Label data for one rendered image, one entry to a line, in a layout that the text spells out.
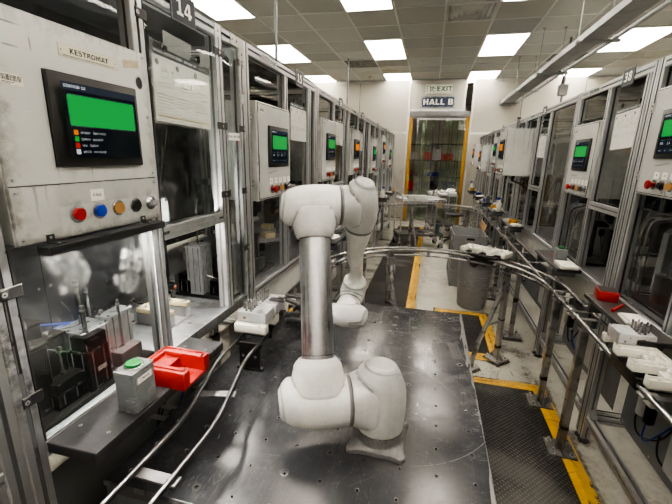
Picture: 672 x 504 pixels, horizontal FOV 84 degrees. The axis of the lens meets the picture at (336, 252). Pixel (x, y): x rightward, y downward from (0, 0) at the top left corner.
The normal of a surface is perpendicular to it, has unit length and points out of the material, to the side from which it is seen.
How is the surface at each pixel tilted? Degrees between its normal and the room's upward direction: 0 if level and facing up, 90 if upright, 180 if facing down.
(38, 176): 90
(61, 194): 90
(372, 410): 84
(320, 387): 65
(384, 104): 90
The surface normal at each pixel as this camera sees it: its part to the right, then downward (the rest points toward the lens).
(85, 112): 0.97, 0.08
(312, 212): 0.11, -0.03
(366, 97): -0.25, 0.24
